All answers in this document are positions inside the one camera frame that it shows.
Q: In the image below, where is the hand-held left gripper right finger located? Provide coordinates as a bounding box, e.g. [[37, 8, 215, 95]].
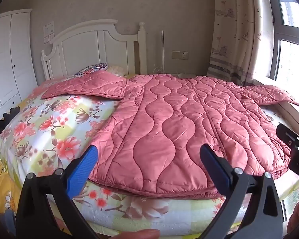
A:
[[200, 143, 284, 239]]

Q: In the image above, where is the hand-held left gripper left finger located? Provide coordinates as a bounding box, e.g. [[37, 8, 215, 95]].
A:
[[15, 144, 100, 239]]

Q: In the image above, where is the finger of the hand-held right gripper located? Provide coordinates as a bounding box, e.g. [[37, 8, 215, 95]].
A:
[[276, 123, 299, 155]]

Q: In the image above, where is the pink quilted jacket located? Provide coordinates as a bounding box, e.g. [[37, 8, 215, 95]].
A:
[[40, 70, 299, 200]]

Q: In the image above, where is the person's left hand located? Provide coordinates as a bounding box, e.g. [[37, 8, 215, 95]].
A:
[[107, 229, 161, 239]]

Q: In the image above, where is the beige window sill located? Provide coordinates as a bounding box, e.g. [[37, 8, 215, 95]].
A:
[[252, 78, 299, 130]]

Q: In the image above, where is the floral bed cover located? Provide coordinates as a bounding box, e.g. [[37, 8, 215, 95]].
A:
[[0, 80, 299, 239]]

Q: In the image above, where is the dark framed window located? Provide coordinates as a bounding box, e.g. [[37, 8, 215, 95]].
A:
[[264, 0, 299, 92]]

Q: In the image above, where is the yellow printed bed sheet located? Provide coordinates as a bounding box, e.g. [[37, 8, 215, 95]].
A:
[[0, 127, 24, 232]]

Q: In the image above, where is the black jagged object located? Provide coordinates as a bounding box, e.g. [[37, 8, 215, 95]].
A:
[[0, 107, 21, 152]]

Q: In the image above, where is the mandala patterned pillow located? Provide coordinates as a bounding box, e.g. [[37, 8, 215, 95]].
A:
[[73, 63, 108, 76]]

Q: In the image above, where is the beige plush cushion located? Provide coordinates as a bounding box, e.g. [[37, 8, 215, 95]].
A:
[[107, 65, 127, 76]]

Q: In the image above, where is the printed beige curtain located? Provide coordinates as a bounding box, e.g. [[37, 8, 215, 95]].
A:
[[207, 0, 267, 86]]

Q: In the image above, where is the white wooden bed headboard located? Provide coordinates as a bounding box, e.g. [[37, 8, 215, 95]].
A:
[[41, 19, 147, 80]]

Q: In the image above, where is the white upright pole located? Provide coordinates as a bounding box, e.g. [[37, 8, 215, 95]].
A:
[[161, 30, 165, 74]]

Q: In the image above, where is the white wardrobe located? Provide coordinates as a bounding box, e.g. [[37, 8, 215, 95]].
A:
[[0, 9, 38, 127]]

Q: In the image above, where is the white cable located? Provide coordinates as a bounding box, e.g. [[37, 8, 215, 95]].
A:
[[152, 66, 180, 75]]

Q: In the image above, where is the beige wall socket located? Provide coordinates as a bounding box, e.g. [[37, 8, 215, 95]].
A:
[[171, 51, 189, 60]]

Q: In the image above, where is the white wall notice paper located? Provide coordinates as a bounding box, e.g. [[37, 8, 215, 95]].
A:
[[43, 22, 55, 36]]

